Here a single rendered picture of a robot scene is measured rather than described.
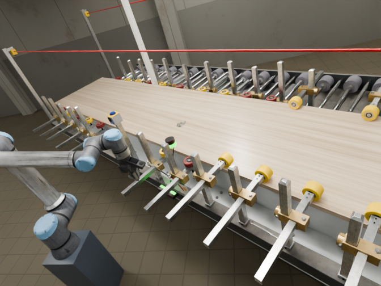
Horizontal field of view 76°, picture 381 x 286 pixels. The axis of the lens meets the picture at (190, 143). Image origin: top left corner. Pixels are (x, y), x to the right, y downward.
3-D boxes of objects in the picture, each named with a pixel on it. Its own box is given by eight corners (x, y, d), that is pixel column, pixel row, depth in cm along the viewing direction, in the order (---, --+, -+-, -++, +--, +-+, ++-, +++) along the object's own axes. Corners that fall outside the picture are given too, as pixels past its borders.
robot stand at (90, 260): (113, 302, 192) (73, 264, 157) (86, 302, 198) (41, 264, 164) (124, 270, 211) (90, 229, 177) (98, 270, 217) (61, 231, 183)
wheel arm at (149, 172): (125, 198, 161) (123, 193, 159) (123, 196, 163) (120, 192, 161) (171, 158, 183) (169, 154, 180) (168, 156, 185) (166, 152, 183)
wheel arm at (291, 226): (262, 286, 89) (262, 281, 87) (254, 280, 92) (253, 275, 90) (317, 193, 114) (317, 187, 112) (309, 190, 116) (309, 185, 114)
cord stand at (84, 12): (117, 85, 389) (81, 9, 326) (114, 85, 395) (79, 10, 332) (121, 83, 393) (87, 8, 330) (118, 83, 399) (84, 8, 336)
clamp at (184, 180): (184, 184, 157) (182, 179, 154) (170, 177, 166) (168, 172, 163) (190, 179, 159) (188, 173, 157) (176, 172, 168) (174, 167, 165)
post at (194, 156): (212, 213, 155) (193, 155, 128) (208, 210, 158) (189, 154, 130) (215, 209, 157) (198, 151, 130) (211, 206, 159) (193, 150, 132)
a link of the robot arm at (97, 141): (78, 146, 133) (99, 142, 131) (85, 134, 142) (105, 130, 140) (87, 159, 138) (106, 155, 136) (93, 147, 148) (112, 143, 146)
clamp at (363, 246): (377, 268, 85) (380, 261, 82) (334, 248, 94) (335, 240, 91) (382, 254, 88) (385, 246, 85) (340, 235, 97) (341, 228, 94)
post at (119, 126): (139, 169, 201) (115, 124, 176) (136, 167, 205) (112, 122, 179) (143, 166, 204) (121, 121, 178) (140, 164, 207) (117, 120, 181)
